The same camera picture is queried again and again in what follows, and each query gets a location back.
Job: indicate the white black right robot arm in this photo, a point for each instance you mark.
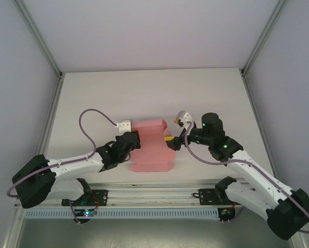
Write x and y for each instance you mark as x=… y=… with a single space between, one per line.
x=252 y=173

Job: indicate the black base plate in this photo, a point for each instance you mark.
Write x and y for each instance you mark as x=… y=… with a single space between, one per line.
x=207 y=196
x=101 y=197

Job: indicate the base circuit board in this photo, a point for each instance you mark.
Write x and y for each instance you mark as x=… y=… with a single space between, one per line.
x=86 y=213
x=225 y=212

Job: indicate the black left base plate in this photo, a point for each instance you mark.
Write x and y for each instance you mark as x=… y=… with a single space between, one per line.
x=101 y=197

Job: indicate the pink paper box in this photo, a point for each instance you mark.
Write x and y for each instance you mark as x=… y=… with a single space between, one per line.
x=151 y=155

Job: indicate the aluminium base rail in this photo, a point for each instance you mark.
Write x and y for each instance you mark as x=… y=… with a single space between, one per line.
x=154 y=196

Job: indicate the right base circuit board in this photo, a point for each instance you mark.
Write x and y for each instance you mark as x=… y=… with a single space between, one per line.
x=225 y=212

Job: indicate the left base circuit board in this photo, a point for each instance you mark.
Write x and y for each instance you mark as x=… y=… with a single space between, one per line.
x=86 y=213

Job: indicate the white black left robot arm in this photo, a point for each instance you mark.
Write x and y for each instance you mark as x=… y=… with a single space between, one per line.
x=74 y=165

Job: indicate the aluminium frame post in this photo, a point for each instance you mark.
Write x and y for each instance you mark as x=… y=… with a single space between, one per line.
x=265 y=33
x=38 y=36

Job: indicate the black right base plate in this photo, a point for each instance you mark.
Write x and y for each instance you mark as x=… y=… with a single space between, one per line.
x=207 y=196

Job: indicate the aluminium table side beam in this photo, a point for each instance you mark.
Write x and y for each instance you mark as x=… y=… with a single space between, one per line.
x=44 y=134
x=262 y=124

